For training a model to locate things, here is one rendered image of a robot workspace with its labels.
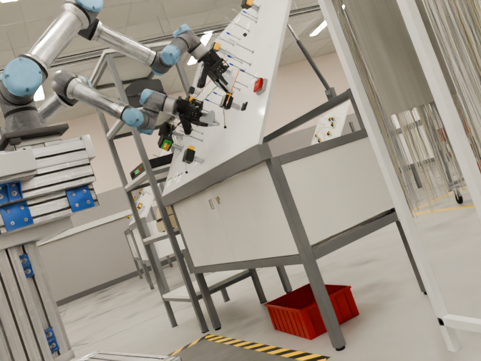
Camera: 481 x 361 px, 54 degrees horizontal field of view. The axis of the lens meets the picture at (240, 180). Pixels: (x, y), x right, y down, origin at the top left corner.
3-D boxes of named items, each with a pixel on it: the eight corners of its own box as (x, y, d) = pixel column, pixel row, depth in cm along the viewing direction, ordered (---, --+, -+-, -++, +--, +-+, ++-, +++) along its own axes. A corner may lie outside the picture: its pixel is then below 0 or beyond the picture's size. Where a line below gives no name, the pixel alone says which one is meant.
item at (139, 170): (147, 170, 295) (143, 160, 296) (132, 182, 326) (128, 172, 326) (192, 157, 312) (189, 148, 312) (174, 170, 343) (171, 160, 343)
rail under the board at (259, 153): (262, 160, 183) (256, 145, 183) (164, 207, 285) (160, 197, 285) (273, 157, 186) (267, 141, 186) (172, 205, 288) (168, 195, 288)
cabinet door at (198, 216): (235, 261, 234) (209, 188, 236) (194, 266, 282) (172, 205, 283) (238, 260, 235) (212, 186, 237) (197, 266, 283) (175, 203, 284)
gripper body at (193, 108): (201, 110, 204) (175, 101, 203) (197, 126, 209) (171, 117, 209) (205, 102, 210) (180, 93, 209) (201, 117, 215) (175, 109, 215)
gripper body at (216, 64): (231, 67, 210) (212, 46, 206) (218, 80, 208) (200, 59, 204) (225, 70, 217) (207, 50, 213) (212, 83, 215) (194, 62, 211)
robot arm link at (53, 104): (-17, 137, 219) (69, 64, 209) (5, 138, 233) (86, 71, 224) (-4, 157, 217) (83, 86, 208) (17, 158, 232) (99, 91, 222)
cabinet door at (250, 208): (297, 254, 187) (263, 161, 188) (235, 262, 234) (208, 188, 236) (302, 252, 188) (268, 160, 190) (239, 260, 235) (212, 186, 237)
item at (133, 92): (128, 111, 299) (118, 83, 300) (118, 122, 319) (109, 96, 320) (170, 102, 316) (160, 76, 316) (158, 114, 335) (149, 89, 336)
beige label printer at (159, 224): (170, 229, 296) (160, 200, 297) (158, 233, 314) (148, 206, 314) (210, 215, 313) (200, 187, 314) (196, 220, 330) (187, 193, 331)
